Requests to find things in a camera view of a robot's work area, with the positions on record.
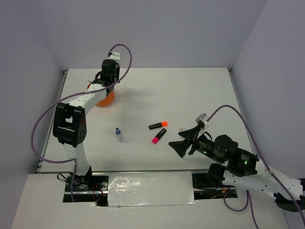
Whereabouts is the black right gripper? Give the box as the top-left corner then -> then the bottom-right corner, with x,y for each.
167,125 -> 223,163

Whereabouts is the black highlighter orange cap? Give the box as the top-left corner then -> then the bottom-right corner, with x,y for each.
148,121 -> 168,130

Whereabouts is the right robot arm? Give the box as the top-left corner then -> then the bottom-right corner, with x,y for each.
168,126 -> 305,212

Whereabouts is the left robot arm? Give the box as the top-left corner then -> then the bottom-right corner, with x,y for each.
52,57 -> 120,190

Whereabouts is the orange round divided container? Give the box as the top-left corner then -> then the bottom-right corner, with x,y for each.
96,91 -> 115,107

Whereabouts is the black highlighter pink cap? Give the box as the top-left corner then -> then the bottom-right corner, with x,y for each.
151,128 -> 167,145

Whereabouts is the reflective silver front panel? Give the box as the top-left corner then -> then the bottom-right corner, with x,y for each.
108,171 -> 195,207

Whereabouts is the small blue-capped glue bottle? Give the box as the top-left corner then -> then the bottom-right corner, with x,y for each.
115,127 -> 123,142

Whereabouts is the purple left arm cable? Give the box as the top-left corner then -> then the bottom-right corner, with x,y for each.
30,43 -> 132,202

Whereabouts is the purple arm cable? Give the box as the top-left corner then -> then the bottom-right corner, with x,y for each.
30,43 -> 132,202
208,104 -> 305,229

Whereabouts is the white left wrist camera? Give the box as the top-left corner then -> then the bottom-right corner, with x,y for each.
108,51 -> 121,67

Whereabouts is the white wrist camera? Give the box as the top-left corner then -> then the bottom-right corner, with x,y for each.
195,113 -> 212,132
108,51 -> 121,67

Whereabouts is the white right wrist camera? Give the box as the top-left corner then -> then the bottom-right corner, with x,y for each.
195,113 -> 212,132

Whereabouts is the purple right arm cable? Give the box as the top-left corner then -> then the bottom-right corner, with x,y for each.
208,104 -> 305,229

